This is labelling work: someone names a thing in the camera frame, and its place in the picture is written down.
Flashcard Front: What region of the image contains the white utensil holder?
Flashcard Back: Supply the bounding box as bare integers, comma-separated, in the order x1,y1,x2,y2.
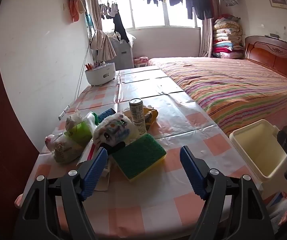
85,61,116,85

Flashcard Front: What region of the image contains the bundle of utensils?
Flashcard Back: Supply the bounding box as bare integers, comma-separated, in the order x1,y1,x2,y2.
85,61,106,70

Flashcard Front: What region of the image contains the yellow snack wrapper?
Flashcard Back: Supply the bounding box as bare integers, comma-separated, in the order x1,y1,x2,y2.
122,106,158,130

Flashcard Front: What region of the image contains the pink checked tablecloth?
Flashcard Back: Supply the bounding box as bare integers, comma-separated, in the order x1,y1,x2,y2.
21,65,261,240

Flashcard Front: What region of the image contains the pink box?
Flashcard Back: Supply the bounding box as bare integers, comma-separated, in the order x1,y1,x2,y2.
134,56,149,68

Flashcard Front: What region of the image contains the slim drink can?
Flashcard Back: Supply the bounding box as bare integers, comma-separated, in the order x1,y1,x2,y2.
129,98,147,135

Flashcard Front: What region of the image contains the green and yellow sponge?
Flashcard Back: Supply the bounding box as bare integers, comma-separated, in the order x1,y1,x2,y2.
112,133,167,183

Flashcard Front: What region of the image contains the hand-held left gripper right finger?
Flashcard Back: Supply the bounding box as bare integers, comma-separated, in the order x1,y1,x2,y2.
180,145,275,240

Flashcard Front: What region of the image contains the teal hanging bag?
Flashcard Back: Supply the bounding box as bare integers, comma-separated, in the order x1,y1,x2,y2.
85,14,94,38

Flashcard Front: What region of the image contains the window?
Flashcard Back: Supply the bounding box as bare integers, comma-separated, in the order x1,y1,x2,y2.
97,0,204,29

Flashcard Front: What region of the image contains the dark red door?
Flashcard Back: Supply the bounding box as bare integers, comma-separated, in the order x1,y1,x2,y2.
0,42,40,240

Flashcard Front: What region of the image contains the orange hanging cloth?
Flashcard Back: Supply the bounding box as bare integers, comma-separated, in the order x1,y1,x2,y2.
67,0,87,23

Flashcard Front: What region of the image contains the straight beige curtain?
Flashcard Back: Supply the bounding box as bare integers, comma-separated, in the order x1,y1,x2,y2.
199,17,214,58

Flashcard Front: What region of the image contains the clear crumpled plastic bag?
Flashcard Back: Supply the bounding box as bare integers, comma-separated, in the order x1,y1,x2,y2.
45,134,85,165

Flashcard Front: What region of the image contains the cream plastic trash bin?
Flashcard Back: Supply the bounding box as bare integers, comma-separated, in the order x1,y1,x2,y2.
229,119,287,183

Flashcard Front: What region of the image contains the bed with striped sheet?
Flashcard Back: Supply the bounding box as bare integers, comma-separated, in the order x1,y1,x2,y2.
146,56,287,137

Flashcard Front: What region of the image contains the blue packet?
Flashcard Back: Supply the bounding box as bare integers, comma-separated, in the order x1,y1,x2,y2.
98,108,116,123

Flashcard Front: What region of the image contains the wooden headboard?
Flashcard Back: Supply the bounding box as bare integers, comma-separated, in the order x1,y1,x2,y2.
244,35,287,89

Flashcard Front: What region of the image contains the green packet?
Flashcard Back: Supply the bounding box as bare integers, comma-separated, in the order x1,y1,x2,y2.
66,120,95,145

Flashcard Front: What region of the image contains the black hanging garment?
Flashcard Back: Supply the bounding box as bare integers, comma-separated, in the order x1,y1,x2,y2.
113,10,129,43

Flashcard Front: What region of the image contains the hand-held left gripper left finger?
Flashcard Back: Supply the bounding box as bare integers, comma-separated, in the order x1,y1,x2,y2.
14,147,109,240

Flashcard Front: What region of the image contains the row of hanging clothes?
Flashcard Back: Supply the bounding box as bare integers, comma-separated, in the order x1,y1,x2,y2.
127,0,239,20

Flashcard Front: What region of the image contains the stack of folded blankets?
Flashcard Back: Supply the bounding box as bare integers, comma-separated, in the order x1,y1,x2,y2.
211,15,244,60

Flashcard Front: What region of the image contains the grey standing appliance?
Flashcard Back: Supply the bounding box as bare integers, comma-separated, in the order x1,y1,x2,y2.
109,36,135,70

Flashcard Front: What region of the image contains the hanging sock rack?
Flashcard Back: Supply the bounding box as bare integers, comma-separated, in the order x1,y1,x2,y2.
98,0,119,20

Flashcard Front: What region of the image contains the white plush toy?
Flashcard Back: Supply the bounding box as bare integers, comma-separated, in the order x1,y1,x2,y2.
93,112,140,153

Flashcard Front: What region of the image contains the tied beige curtain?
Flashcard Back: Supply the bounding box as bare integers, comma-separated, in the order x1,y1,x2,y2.
85,0,117,60

